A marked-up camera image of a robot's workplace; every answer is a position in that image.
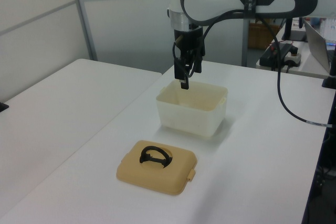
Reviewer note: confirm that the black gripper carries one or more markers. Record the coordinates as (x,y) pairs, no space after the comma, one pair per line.
(187,40)

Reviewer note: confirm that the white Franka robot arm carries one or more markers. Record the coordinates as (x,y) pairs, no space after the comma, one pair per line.
(267,1)

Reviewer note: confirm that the white plastic tool case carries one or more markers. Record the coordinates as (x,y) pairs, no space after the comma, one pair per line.
(189,120)

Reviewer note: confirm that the brown cardboard box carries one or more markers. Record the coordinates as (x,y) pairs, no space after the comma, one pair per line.
(258,36)

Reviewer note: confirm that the black power strip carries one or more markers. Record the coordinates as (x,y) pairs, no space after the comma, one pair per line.
(267,57)

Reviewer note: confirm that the grey emergency stop button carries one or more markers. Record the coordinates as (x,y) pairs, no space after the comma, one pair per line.
(294,57)

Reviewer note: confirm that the black monitor stand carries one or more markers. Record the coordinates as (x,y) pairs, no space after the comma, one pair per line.
(290,30)

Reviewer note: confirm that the white side desk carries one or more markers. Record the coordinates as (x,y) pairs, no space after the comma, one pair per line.
(307,64)

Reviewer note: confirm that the grey laptop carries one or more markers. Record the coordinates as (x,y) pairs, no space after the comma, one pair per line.
(316,45)

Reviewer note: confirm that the grey partition post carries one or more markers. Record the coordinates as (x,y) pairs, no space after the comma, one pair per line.
(245,43)
(83,19)

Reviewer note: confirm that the black clamp mount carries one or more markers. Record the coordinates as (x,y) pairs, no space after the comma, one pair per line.
(331,77)

